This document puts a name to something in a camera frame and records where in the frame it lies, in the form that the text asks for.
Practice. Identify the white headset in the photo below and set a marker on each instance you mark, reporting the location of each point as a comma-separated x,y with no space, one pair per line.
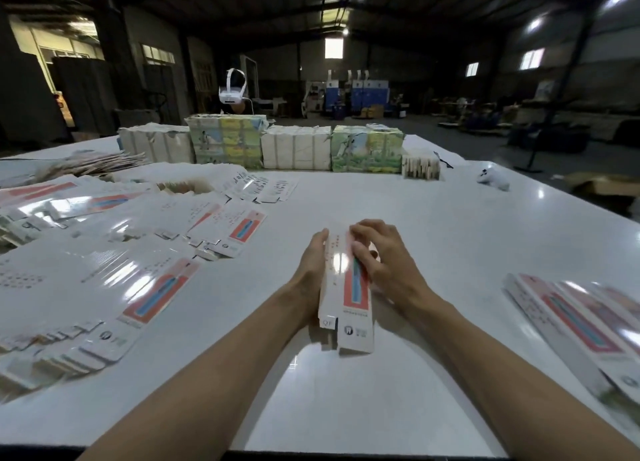
233,88

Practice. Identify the small black tool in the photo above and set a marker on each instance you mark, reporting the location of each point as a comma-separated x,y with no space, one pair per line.
443,160

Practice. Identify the small beige card stack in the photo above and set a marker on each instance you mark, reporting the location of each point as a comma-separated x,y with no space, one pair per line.
421,167

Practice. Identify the black floor stand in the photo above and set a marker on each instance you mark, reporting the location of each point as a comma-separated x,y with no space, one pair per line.
555,126

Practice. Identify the pile of grey flat sheets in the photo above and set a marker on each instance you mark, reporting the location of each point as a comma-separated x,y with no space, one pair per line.
70,164

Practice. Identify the dark grey cabinet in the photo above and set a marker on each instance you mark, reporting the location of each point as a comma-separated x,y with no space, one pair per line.
82,94

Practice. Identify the row of white cartons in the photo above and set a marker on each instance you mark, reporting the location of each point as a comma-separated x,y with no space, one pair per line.
296,148
155,146

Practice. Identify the green yellow carton bundle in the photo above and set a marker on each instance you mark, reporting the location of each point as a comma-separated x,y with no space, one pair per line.
227,141

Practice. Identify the blue bins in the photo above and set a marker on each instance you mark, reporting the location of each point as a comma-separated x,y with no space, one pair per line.
550,138

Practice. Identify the small wall window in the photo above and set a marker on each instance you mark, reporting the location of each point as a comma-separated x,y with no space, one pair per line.
472,69

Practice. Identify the small white object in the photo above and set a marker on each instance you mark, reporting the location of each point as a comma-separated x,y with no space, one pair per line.
493,179

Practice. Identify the square bright window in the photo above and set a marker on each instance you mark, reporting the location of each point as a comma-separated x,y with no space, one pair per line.
334,48

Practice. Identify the grey crate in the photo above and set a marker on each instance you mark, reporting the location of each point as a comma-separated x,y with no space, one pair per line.
137,118

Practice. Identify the person's left forearm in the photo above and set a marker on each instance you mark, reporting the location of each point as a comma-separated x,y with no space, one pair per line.
200,386

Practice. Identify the person's right forearm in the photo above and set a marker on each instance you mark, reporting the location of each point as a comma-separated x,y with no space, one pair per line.
535,381

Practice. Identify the person's right hand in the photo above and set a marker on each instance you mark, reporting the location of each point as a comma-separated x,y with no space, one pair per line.
395,266

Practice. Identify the double wall window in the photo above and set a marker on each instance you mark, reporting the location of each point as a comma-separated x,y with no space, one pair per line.
532,59

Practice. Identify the red white carton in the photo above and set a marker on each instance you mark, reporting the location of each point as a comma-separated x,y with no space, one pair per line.
350,316

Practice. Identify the open cardboard box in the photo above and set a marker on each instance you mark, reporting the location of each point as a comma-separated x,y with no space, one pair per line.
605,191

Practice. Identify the person's left hand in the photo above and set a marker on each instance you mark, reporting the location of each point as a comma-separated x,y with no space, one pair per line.
305,276

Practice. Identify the green printed carton bundle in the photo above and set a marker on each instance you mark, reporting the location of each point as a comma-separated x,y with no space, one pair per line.
367,149

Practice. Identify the blue machine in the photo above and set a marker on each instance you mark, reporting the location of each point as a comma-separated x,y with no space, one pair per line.
368,98

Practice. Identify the pile of carton blanks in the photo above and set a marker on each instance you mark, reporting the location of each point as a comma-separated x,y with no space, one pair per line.
95,266

